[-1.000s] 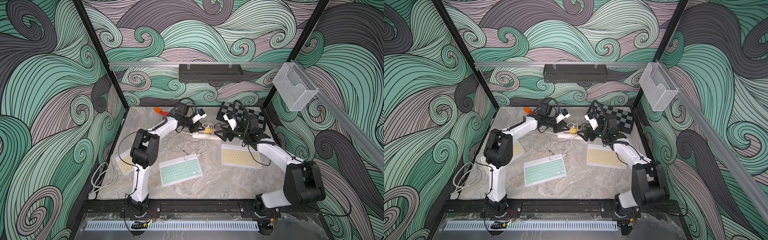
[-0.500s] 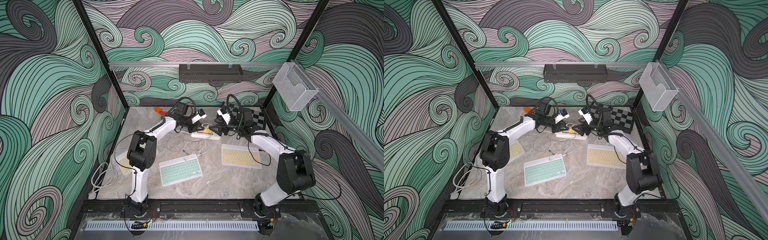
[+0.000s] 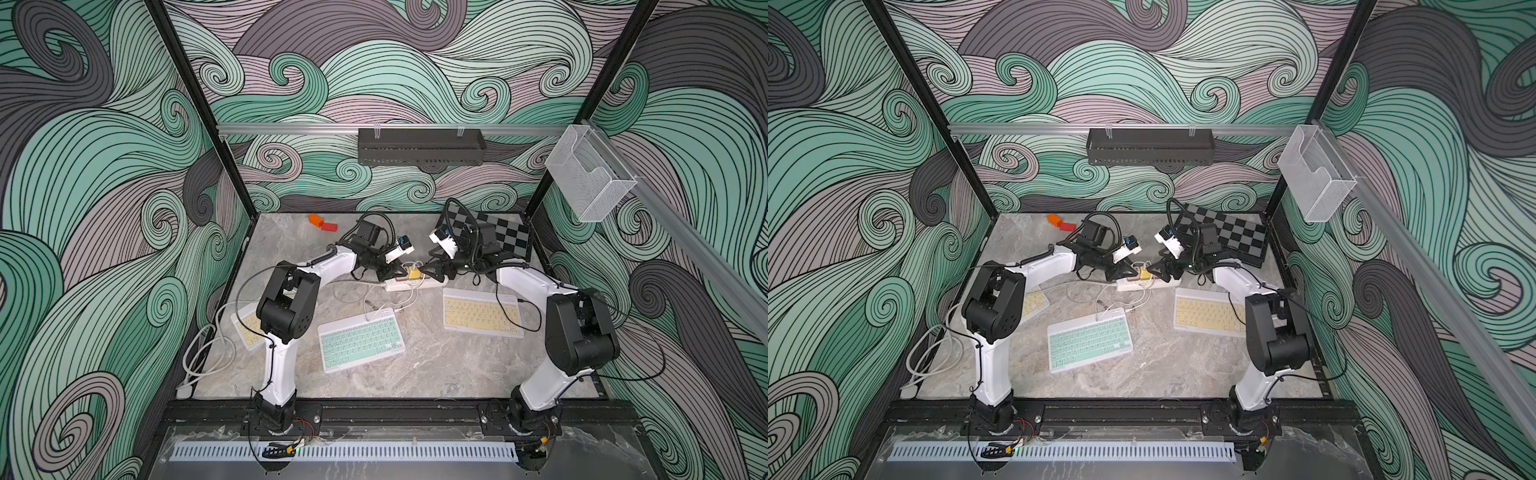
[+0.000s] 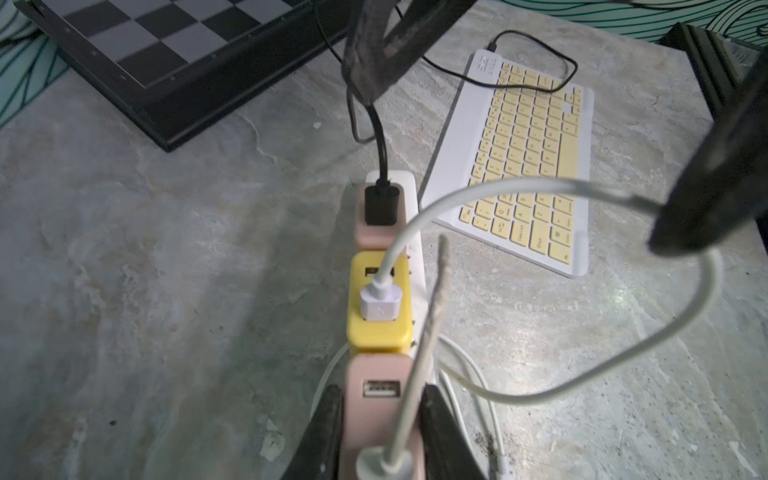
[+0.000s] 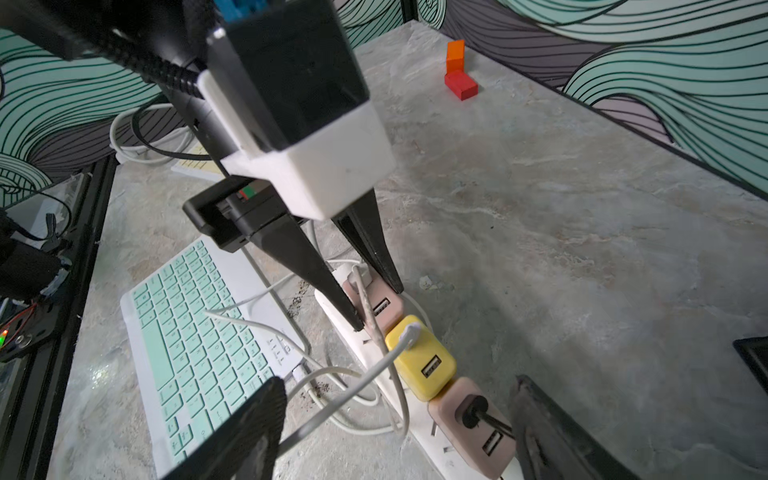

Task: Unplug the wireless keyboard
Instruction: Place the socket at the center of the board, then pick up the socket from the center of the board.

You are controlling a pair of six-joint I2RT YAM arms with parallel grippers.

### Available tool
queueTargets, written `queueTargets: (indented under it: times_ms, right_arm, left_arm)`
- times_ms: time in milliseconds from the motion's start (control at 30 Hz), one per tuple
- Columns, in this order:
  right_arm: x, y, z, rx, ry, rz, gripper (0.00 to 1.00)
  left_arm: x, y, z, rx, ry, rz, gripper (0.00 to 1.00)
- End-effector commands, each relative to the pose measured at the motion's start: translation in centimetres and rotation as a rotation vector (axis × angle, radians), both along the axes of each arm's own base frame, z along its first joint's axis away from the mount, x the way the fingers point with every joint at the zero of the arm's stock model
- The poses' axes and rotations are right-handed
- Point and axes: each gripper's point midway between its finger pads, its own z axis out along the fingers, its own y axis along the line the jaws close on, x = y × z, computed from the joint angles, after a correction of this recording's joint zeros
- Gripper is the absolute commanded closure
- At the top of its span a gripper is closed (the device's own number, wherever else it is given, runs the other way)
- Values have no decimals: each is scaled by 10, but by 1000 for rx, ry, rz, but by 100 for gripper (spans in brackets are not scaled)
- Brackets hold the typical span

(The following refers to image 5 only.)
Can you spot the pink charger with black cable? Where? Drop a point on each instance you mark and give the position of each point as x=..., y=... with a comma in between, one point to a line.
x=484, y=448

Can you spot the green wireless keyboard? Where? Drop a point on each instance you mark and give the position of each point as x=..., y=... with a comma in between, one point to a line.
x=205, y=333

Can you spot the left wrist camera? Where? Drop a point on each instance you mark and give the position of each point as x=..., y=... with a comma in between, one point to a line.
x=289, y=92

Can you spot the yellow charger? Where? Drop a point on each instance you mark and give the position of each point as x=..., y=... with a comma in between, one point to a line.
x=426, y=366

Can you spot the red block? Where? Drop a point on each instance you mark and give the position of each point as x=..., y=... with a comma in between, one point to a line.
x=461, y=85

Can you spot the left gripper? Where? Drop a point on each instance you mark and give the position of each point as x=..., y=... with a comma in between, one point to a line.
x=238, y=209

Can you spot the yellow wireless keyboard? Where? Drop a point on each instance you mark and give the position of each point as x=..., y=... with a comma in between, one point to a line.
x=202, y=169

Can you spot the pink charger with white cable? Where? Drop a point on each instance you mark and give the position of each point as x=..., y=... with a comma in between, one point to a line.
x=386, y=304

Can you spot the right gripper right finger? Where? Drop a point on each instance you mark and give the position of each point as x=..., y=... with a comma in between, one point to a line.
x=551, y=444

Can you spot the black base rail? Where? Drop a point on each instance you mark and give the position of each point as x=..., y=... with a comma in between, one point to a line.
x=49, y=244

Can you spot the orange block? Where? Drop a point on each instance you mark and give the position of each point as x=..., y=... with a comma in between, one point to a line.
x=455, y=56

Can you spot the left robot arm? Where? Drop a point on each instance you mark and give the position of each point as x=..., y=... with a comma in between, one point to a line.
x=164, y=42

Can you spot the white power strip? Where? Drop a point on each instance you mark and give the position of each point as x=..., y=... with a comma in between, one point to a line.
x=422, y=428

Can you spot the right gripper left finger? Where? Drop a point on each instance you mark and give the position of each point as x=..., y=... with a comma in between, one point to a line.
x=246, y=445

